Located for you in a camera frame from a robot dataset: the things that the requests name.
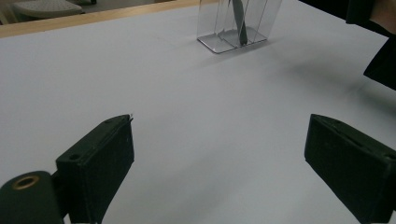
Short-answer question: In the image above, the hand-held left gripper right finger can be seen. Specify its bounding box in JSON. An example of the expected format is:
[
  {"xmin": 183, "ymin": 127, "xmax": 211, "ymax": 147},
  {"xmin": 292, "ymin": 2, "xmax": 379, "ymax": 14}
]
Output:
[{"xmin": 304, "ymin": 113, "xmax": 396, "ymax": 224}]

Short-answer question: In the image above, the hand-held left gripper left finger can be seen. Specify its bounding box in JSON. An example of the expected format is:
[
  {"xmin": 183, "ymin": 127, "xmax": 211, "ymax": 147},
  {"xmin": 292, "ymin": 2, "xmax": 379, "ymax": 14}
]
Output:
[{"xmin": 55, "ymin": 114, "xmax": 135, "ymax": 224}]

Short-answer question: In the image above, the black pencil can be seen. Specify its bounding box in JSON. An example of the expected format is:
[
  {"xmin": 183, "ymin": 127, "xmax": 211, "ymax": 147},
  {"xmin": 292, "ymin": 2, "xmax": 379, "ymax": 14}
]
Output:
[{"xmin": 234, "ymin": 0, "xmax": 249, "ymax": 47}]

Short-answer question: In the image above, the black makeup brush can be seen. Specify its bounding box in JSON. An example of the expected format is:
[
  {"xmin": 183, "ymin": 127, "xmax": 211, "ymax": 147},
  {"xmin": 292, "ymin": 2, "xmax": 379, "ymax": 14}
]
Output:
[{"xmin": 231, "ymin": 0, "xmax": 247, "ymax": 45}]

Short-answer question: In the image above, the clear acrylic organizer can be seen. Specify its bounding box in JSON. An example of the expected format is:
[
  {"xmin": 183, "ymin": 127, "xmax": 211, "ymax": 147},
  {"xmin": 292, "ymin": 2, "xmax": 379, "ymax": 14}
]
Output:
[{"xmin": 196, "ymin": 0, "xmax": 284, "ymax": 55}]

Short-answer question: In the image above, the black curtain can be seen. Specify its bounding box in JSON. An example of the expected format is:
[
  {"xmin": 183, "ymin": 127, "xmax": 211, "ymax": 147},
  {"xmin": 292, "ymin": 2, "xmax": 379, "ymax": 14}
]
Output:
[{"xmin": 298, "ymin": 0, "xmax": 347, "ymax": 21}]

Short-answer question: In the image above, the white table sheet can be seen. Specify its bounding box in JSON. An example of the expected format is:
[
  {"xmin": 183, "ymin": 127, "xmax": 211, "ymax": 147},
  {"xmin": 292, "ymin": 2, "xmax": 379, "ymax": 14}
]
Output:
[{"xmin": 0, "ymin": 0, "xmax": 396, "ymax": 224}]

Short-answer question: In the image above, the wooden table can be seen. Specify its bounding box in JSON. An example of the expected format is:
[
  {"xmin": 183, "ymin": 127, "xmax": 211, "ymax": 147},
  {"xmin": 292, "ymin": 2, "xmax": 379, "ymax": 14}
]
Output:
[{"xmin": 0, "ymin": 0, "xmax": 219, "ymax": 39}]

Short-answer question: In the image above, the white chair base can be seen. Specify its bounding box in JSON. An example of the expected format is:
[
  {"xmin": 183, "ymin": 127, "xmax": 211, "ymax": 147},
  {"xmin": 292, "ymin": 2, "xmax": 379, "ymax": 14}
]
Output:
[{"xmin": 12, "ymin": 0, "xmax": 97, "ymax": 19}]

